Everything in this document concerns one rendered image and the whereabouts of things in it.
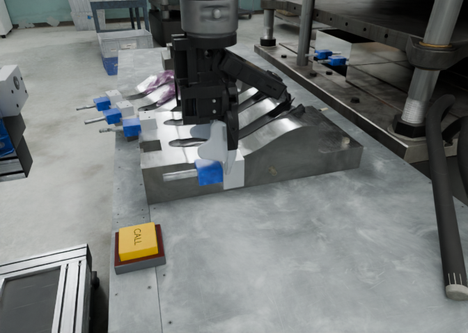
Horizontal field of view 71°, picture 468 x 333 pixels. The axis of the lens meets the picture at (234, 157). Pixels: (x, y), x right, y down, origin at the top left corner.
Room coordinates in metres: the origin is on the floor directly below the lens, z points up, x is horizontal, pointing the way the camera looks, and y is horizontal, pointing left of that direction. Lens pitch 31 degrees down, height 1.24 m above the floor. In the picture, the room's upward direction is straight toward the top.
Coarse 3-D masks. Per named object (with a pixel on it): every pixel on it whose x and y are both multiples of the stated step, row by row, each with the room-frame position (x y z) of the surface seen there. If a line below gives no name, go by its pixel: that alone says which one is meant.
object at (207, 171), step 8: (200, 160) 0.47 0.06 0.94; (208, 160) 0.47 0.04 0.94; (216, 160) 0.47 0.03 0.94; (240, 160) 0.45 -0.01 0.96; (200, 168) 0.45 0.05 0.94; (208, 168) 0.45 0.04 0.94; (216, 168) 0.45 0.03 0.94; (224, 168) 0.44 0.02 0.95; (240, 168) 0.45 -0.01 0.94; (168, 176) 0.44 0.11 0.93; (176, 176) 0.44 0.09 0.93; (184, 176) 0.44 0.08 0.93; (192, 176) 0.45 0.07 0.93; (200, 176) 0.44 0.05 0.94; (208, 176) 0.44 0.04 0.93; (216, 176) 0.44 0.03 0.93; (224, 176) 0.44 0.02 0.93; (232, 176) 0.45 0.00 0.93; (240, 176) 0.45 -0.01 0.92; (200, 184) 0.44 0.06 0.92; (208, 184) 0.44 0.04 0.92; (224, 184) 0.44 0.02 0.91; (232, 184) 0.45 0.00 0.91; (240, 184) 0.45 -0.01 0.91
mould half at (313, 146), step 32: (160, 128) 0.70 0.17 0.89; (288, 128) 0.62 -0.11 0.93; (320, 128) 0.76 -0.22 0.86; (160, 160) 0.56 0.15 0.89; (192, 160) 0.56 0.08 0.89; (256, 160) 0.59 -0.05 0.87; (288, 160) 0.61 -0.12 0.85; (320, 160) 0.63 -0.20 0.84; (352, 160) 0.66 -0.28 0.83; (160, 192) 0.53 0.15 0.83; (192, 192) 0.55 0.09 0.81
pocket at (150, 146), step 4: (156, 140) 0.64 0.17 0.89; (140, 144) 0.63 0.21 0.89; (144, 144) 0.63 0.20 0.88; (148, 144) 0.64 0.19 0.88; (152, 144) 0.64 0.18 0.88; (156, 144) 0.64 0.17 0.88; (160, 144) 0.64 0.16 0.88; (140, 148) 0.63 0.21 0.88; (144, 148) 0.63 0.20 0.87; (148, 148) 0.64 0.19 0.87; (152, 148) 0.64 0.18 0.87; (156, 148) 0.64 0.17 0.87; (160, 148) 0.64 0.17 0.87; (144, 152) 0.63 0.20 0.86; (148, 152) 0.63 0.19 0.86; (152, 152) 0.63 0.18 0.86
